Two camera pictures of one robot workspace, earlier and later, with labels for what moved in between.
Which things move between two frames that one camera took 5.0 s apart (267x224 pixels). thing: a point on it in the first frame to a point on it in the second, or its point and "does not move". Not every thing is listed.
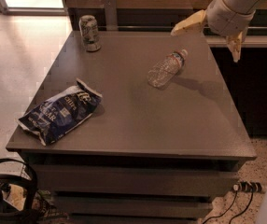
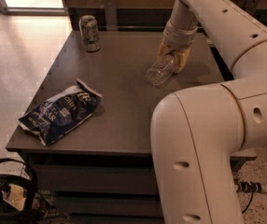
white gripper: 227,19 to 178,37
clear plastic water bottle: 161,71 does not move
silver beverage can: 89,29 does not move
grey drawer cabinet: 166,138 does not move
